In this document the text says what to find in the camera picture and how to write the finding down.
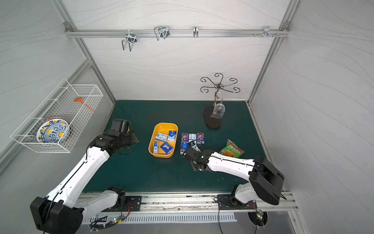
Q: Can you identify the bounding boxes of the black metal glass stand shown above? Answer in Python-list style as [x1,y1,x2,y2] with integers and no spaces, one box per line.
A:
[200,73,241,129]

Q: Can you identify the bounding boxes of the green snack bag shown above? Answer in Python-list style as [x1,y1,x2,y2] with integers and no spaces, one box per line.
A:
[219,139,245,158]

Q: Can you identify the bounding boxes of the aluminium top rail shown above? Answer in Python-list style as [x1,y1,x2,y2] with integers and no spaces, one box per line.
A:
[65,28,291,39]

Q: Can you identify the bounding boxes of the yellow plastic storage box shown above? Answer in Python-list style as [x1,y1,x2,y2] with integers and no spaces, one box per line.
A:
[149,122,178,159]

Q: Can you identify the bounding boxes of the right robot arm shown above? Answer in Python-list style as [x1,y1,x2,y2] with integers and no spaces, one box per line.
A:
[182,146,284,205]

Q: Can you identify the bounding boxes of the green table mat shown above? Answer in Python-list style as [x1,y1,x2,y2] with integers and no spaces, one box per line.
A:
[85,100,265,192]

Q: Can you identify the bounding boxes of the metal double hook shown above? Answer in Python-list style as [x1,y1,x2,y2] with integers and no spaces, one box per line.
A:
[153,26,170,41]
[121,30,137,52]

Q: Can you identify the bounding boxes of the small metal hook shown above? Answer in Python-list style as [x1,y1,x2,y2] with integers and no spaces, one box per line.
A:
[193,26,199,38]

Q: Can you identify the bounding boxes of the clear wine glass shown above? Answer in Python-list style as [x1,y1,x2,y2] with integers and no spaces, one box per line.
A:
[212,99,226,119]

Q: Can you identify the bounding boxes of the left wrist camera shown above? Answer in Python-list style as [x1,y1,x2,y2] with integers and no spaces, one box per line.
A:
[110,119,130,134]

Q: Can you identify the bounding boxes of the orange plastic spoon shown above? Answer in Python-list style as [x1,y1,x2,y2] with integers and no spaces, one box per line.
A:
[75,97,95,113]

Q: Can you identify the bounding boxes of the dark purple tissue pack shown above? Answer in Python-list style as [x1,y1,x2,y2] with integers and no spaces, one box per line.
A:
[196,133,205,144]

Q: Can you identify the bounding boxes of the metal hook right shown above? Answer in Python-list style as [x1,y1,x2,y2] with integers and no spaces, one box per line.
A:
[253,26,279,38]

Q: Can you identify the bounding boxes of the metal double hook middle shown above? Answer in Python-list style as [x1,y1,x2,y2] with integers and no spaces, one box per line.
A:
[153,26,170,41]

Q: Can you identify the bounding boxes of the white wire basket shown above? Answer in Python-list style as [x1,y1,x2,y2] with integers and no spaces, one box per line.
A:
[10,79,103,153]

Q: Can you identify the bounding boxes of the light blue anime tissue pack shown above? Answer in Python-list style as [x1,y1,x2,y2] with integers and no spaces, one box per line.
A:
[155,132,168,142]

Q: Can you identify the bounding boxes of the purple anime tissue pack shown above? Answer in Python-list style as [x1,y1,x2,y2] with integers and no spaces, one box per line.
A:
[181,133,190,143]

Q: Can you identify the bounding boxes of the blue Tempo tissue pack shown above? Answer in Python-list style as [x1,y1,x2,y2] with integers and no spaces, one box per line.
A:
[160,142,174,155]

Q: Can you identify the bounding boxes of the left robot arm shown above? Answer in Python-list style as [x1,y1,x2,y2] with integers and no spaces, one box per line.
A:
[30,130,139,234]

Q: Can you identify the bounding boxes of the blue yellow patterned plate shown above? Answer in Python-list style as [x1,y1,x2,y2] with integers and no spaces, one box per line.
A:
[36,118,71,143]

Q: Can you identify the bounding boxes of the metal double hook left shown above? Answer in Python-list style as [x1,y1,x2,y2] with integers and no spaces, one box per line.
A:
[121,30,137,52]

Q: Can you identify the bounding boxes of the blue orange tissue pack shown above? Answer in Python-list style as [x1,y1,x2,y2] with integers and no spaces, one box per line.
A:
[180,142,189,155]

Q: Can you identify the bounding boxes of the blue white tissue pack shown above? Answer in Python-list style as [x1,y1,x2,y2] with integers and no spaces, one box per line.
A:
[168,131,177,142]

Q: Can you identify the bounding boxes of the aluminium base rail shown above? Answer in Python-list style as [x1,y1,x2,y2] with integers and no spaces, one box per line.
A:
[70,191,299,215]

